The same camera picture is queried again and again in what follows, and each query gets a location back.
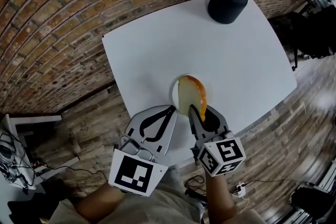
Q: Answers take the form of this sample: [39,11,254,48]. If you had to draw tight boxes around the white metal frame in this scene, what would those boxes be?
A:
[288,162,336,224]

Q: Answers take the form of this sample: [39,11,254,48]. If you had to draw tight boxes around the person's left forearm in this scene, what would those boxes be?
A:
[74,182,127,224]

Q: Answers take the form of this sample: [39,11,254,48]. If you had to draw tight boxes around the white desk with electronics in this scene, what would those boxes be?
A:
[0,112,80,192]

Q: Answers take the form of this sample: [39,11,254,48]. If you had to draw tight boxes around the white plate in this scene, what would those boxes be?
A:
[169,72,214,114]

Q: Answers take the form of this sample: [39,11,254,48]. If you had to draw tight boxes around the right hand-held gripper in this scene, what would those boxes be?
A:
[188,104,247,176]

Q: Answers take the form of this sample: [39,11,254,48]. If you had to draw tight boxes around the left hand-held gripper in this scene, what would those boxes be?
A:
[108,104,179,197]

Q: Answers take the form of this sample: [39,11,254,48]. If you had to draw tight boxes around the person's right forearm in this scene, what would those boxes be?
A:
[204,170,240,224]

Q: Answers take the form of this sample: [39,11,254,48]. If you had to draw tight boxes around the white cable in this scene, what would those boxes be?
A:
[237,195,250,215]

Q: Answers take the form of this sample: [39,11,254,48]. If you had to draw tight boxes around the black office chair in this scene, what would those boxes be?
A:
[269,0,336,72]

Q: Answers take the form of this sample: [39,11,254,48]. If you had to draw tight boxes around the person's beige clothing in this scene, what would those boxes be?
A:
[49,164,266,224]

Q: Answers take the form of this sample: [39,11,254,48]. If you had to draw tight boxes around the white power strip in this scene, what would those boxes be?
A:
[235,182,248,197]

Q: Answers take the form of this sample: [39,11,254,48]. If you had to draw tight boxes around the black floor cable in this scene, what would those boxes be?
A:
[36,161,107,178]

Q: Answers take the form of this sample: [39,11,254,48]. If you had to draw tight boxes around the orange-crust bread slice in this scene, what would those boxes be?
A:
[177,74,208,122]

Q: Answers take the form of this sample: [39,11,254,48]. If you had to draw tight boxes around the white square table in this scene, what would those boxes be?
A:
[101,0,298,166]

